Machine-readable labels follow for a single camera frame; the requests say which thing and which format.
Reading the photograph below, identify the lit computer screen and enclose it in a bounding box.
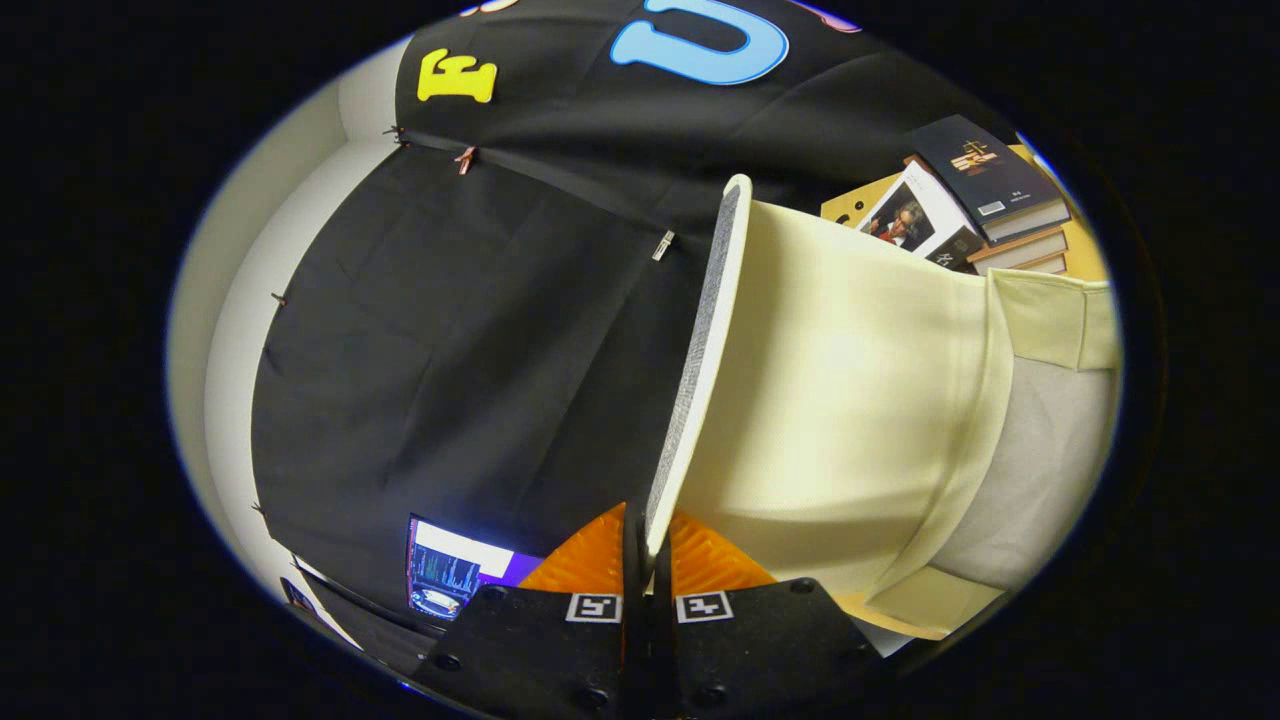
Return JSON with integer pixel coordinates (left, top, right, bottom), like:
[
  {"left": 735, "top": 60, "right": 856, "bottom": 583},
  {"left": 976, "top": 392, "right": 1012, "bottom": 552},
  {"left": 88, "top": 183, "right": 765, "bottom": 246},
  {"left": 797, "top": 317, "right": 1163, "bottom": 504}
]
[{"left": 405, "top": 513, "right": 546, "bottom": 623}]

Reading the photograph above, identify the grey fabric storage box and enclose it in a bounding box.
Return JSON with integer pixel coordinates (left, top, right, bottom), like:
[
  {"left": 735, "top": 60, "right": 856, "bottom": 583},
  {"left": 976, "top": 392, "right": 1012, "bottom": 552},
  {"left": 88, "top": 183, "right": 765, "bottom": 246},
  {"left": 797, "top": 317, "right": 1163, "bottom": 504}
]
[{"left": 645, "top": 175, "right": 1123, "bottom": 641}]

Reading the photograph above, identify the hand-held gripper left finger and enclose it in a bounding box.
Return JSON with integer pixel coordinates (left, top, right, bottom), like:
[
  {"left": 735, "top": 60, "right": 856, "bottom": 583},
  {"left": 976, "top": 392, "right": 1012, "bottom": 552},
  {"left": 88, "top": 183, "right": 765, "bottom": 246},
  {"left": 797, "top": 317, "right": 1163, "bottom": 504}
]
[{"left": 410, "top": 502, "right": 647, "bottom": 720}]

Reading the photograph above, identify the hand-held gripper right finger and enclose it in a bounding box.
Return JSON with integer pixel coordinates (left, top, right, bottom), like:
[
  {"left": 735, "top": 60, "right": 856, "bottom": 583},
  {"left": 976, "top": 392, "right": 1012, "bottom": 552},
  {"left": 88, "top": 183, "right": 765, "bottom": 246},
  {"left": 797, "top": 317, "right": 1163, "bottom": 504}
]
[{"left": 650, "top": 510, "right": 886, "bottom": 720}]

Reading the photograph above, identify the black backdrop cloth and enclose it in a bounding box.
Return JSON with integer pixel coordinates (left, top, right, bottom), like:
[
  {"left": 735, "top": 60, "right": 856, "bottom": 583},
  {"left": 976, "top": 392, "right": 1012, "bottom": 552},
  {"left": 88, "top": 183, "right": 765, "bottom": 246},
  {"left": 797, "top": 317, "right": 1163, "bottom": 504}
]
[{"left": 250, "top": 0, "right": 1011, "bottom": 626}]

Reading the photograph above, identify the dark cover book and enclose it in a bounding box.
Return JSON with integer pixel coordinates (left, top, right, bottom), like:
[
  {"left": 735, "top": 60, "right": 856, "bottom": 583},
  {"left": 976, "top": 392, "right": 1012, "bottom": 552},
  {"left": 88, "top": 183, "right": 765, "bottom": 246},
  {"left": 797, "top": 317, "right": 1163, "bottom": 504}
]
[{"left": 908, "top": 114, "right": 1073, "bottom": 246}]

